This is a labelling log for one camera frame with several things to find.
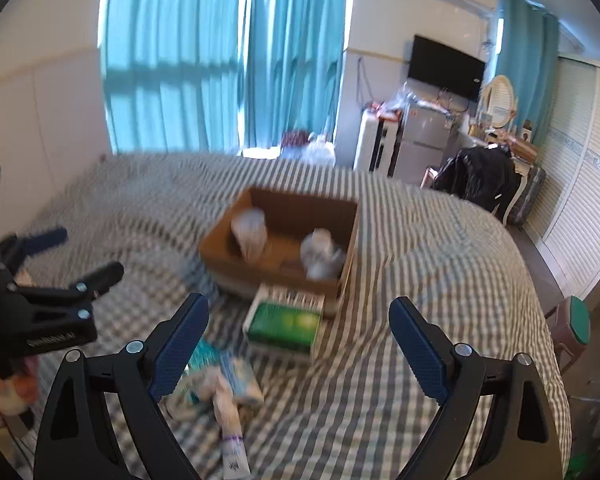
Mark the black wall television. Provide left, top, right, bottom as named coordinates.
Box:
left=407, top=35, right=486, bottom=102

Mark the brown cardboard box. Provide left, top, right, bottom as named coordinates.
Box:
left=198, top=186, right=358, bottom=318

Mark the white suitcase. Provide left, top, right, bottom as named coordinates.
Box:
left=353, top=108, right=401, bottom=177

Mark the clear plastic bottle red label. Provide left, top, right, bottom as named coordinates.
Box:
left=300, top=229, right=346, bottom=281

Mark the grey checked chair cushion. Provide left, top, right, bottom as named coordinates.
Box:
left=503, top=166, right=546, bottom=226

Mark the black jacket on chair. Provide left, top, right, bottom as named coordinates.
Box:
left=432, top=144, right=520, bottom=220

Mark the green topped pink stool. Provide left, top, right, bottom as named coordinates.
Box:
left=545, top=296, right=591, bottom=374

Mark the light blue tissue pack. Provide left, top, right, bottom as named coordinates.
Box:
left=161, top=340, right=264, bottom=420

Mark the white louvered wardrobe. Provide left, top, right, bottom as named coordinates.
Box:
left=524, top=56, right=600, bottom=299

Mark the clear plastic bag on floor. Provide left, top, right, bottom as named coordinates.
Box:
left=300, top=134, right=336, bottom=167

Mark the dark red patterned bag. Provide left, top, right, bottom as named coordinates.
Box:
left=279, top=129, right=311, bottom=159

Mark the cream lace cloth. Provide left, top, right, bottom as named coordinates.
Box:
left=194, top=366, right=240, bottom=432

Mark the teal window curtain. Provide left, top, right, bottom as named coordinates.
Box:
left=98, top=0, right=347, bottom=154

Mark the oval white vanity mirror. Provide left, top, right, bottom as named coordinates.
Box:
left=478, top=75, right=518, bottom=129

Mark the white mesh sock blue trim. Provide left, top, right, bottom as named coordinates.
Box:
left=230, top=208, right=268, bottom=263

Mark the grey checked bed cover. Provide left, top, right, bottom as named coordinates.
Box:
left=26, top=153, right=572, bottom=479

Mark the person's left hand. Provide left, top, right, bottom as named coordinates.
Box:
left=0, top=356, right=38, bottom=427

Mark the teal side curtain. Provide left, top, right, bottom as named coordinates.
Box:
left=496, top=0, right=559, bottom=146

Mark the white tube purple print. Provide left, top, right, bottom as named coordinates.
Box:
left=221, top=418, right=251, bottom=480

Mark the green white medicine box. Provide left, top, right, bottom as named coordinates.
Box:
left=242, top=284, right=325, bottom=364

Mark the silver small refrigerator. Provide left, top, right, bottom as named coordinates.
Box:
left=392, top=100, right=453, bottom=185

